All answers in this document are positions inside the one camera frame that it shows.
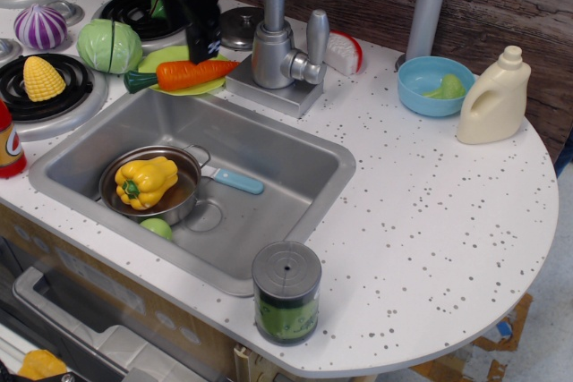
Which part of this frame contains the orange toy carrot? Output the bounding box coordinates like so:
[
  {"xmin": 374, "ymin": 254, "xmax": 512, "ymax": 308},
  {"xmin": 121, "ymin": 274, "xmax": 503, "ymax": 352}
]
[{"xmin": 124, "ymin": 60, "xmax": 240, "ymax": 94}]

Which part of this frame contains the light green plate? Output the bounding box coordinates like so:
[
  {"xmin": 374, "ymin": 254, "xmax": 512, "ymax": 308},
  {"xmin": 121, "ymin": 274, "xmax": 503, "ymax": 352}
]
[{"xmin": 138, "ymin": 46, "xmax": 226, "ymax": 96}]

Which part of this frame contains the red toy chili pepper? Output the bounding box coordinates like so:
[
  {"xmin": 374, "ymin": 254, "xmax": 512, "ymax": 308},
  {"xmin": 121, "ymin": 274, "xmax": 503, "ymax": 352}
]
[{"xmin": 150, "ymin": 0, "xmax": 167, "ymax": 20}]

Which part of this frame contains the silver pot lid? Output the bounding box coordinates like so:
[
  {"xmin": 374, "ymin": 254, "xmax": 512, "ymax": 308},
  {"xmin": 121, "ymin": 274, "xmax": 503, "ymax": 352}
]
[{"xmin": 220, "ymin": 6, "xmax": 264, "ymax": 51}]

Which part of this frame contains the back right stove burner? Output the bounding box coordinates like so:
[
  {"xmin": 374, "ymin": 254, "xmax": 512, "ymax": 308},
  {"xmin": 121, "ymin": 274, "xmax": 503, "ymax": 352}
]
[{"xmin": 93, "ymin": 0, "xmax": 186, "ymax": 54}]

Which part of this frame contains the green toy cabbage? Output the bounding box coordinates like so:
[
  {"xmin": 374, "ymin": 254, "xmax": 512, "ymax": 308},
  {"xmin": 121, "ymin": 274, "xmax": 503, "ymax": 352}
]
[{"xmin": 76, "ymin": 19, "xmax": 143, "ymax": 74}]

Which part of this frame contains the silver faucet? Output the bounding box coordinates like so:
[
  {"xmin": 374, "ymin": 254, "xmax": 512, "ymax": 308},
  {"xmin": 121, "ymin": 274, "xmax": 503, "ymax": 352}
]
[{"xmin": 226, "ymin": 0, "xmax": 329, "ymax": 118}]

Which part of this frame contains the silver stove knob middle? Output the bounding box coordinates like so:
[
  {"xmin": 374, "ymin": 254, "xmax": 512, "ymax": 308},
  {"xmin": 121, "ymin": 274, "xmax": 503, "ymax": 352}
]
[{"xmin": 47, "ymin": 0, "xmax": 85, "ymax": 27}]

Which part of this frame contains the silver stove knob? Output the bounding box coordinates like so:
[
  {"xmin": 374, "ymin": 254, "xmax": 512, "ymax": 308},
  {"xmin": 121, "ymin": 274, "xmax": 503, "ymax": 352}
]
[
  {"xmin": 47, "ymin": 0, "xmax": 85, "ymax": 27},
  {"xmin": 0, "ymin": 38, "xmax": 22, "ymax": 64}
]

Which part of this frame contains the front left stove burner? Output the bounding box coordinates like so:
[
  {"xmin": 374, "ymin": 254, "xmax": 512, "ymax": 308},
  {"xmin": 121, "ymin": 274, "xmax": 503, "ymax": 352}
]
[{"xmin": 1, "ymin": 53, "xmax": 107, "ymax": 142}]

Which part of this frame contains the purple toy onion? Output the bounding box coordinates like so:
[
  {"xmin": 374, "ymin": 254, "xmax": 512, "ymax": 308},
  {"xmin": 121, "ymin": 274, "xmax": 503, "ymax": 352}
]
[{"xmin": 13, "ymin": 4, "xmax": 67, "ymax": 50}]

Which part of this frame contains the white red cheese wedge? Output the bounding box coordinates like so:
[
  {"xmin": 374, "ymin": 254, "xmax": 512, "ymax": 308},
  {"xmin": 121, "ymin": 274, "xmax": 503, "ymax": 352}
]
[{"xmin": 324, "ymin": 30, "xmax": 363, "ymax": 76}]

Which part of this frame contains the silver sink basin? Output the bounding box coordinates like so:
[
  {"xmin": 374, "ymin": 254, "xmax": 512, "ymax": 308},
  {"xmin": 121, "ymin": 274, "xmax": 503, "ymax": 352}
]
[{"xmin": 30, "ymin": 90, "xmax": 355, "ymax": 297}]

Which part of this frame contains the yellow toy corn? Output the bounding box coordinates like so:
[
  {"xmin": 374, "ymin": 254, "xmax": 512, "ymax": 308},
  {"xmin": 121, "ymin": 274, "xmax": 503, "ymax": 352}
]
[{"xmin": 23, "ymin": 55, "xmax": 66, "ymax": 103}]

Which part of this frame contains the yellow toy bell pepper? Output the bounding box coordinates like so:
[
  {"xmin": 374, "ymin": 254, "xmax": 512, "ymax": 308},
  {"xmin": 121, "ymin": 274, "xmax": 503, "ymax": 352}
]
[{"xmin": 115, "ymin": 156, "xmax": 178, "ymax": 211}]

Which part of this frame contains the small metal pot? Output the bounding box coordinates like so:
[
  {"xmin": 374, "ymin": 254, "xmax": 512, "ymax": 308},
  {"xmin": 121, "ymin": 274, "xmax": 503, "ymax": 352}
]
[{"xmin": 99, "ymin": 145, "xmax": 206, "ymax": 225}]

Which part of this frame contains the silver stove knob left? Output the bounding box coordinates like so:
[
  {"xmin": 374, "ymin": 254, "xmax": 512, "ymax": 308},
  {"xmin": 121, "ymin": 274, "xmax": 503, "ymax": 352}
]
[{"xmin": 0, "ymin": 38, "xmax": 22, "ymax": 64}]

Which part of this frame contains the green toy ball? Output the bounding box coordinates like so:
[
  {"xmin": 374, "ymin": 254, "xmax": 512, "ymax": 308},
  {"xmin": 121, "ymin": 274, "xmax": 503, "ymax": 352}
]
[{"xmin": 140, "ymin": 218, "xmax": 173, "ymax": 242}]

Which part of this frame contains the red ketchup bottle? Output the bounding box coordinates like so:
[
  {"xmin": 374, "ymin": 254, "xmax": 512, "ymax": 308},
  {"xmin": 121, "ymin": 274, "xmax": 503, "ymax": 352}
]
[{"xmin": 0, "ymin": 101, "xmax": 27, "ymax": 178}]

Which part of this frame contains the light blue bowl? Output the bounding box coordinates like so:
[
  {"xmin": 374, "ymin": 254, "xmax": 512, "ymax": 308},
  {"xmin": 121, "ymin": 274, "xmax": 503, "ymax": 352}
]
[{"xmin": 398, "ymin": 56, "xmax": 475, "ymax": 117}]

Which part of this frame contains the grey vertical pole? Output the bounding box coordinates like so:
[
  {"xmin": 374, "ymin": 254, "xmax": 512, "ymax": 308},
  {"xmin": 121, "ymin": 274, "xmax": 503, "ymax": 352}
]
[{"xmin": 395, "ymin": 0, "xmax": 443, "ymax": 70}]

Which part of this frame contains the grey green can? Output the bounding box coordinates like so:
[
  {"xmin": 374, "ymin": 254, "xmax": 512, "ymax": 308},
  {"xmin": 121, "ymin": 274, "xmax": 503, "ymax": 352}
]
[{"xmin": 252, "ymin": 241, "xmax": 322, "ymax": 345}]

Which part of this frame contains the light green toy vegetable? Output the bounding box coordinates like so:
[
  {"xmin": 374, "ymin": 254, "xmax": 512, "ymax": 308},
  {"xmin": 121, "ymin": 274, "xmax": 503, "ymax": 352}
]
[{"xmin": 423, "ymin": 73, "xmax": 466, "ymax": 100}]

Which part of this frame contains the cream detergent bottle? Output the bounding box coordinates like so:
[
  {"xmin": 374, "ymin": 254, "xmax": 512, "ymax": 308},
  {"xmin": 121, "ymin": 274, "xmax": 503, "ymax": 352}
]
[{"xmin": 457, "ymin": 46, "xmax": 531, "ymax": 144}]

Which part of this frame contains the yellow object bottom left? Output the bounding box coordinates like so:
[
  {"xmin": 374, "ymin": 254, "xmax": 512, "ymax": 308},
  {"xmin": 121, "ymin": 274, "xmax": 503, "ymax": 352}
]
[{"xmin": 17, "ymin": 350, "xmax": 67, "ymax": 381}]

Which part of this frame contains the blue handled spatula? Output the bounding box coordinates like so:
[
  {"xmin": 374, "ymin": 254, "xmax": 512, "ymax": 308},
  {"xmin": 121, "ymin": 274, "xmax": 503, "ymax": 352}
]
[{"xmin": 201, "ymin": 166, "xmax": 264, "ymax": 195}]

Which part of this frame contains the silver oven door handle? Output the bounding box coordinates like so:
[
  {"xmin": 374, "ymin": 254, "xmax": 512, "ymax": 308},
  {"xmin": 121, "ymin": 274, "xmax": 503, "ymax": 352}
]
[{"xmin": 12, "ymin": 267, "xmax": 127, "ymax": 381}]

